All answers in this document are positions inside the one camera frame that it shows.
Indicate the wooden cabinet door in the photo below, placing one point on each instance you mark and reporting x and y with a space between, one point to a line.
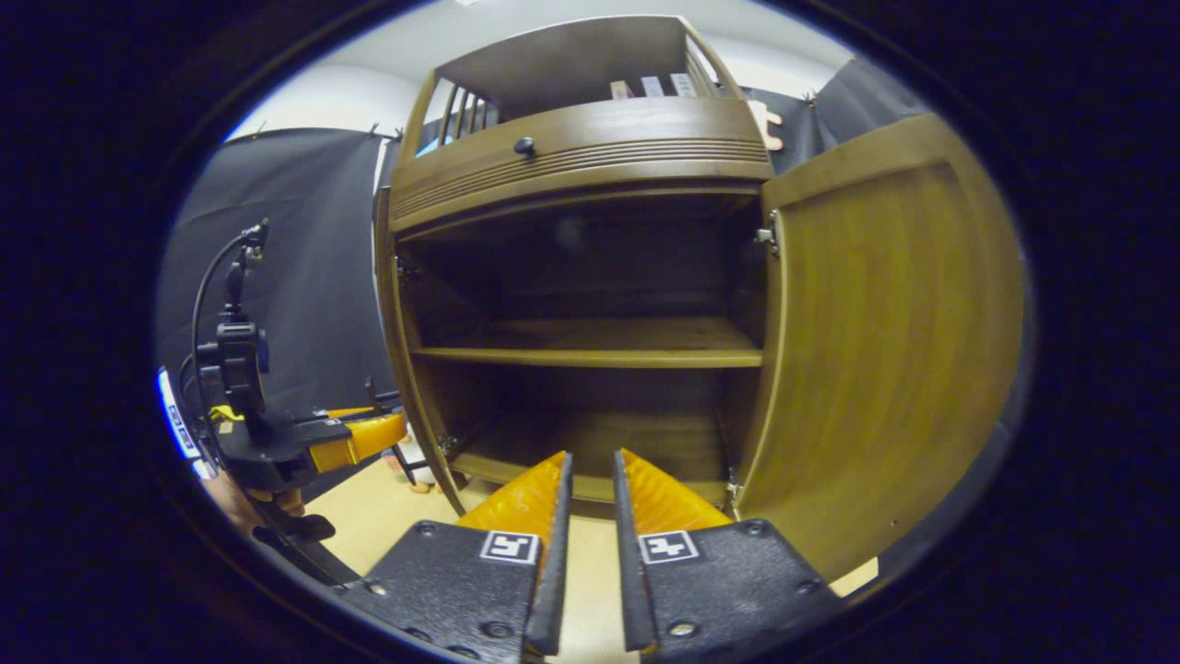
392 323
885 350

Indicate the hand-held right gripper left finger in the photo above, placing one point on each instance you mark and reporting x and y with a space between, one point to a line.
553 572

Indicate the pale book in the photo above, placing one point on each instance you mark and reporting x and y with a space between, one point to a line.
652 86

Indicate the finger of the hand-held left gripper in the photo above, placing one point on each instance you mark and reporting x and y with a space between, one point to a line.
369 411
364 441

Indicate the black drawer knob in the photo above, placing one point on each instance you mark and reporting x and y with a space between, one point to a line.
525 146

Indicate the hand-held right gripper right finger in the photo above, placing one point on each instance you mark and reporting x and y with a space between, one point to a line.
631 572

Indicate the white book with black lettering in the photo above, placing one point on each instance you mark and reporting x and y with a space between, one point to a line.
683 84

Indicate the wooden inner shelf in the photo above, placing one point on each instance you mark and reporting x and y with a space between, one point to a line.
590 343

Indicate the wooden ribbed drawer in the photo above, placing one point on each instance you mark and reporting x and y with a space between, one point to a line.
590 157

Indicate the wooden double-door shoe cabinet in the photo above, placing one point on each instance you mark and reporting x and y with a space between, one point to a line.
572 65

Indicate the metal door hinge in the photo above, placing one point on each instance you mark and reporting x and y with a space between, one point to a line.
767 235

